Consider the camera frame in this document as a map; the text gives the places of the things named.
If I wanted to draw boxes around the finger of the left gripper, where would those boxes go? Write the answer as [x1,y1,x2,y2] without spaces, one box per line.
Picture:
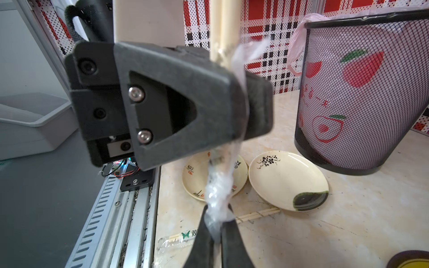
[244,71,274,140]

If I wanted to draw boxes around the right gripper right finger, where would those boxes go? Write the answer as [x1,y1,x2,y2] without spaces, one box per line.
[221,219,255,268]

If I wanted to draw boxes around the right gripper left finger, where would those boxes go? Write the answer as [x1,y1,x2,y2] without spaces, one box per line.
[183,205,214,268]

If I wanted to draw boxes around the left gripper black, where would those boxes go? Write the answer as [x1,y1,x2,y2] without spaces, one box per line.
[64,41,248,170]

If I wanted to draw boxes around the chopsticks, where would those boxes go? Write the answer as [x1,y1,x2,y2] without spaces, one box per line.
[155,205,282,253]
[204,38,270,243]

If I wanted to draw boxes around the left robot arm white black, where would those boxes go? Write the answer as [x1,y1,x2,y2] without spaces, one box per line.
[64,1,273,170]

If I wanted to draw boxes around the cream plate with black mark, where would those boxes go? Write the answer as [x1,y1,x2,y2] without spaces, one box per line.
[249,151,329,212]

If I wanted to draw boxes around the cream plate with flowers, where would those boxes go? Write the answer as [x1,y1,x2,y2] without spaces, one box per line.
[182,151,248,202]

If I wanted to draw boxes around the pink plastic bin liner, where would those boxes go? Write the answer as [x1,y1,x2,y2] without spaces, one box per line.
[287,13,330,77]

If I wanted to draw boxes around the black mesh trash bin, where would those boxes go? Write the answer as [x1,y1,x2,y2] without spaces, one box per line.
[294,8,429,175]

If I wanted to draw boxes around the grey bin outside cell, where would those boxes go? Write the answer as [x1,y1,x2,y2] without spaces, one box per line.
[1,93,78,160]

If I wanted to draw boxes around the yellow patterned plate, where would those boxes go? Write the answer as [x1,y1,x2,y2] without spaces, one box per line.
[386,250,429,268]

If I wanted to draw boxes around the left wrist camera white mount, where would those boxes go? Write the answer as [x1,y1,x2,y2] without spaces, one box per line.
[113,0,185,48]

